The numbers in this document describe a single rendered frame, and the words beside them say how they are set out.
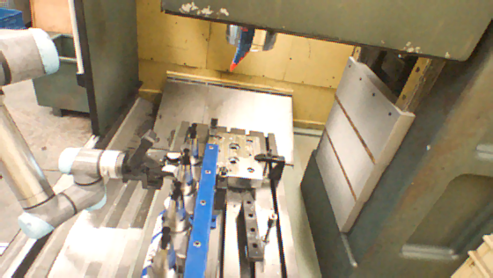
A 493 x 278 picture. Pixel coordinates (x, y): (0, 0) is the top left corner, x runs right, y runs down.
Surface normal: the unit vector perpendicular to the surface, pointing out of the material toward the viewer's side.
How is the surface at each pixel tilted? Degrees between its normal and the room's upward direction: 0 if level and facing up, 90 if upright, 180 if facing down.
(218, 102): 24
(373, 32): 90
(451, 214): 90
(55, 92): 90
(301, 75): 90
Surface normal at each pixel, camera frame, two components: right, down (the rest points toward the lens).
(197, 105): 0.17, -0.51
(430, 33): 0.01, 0.56
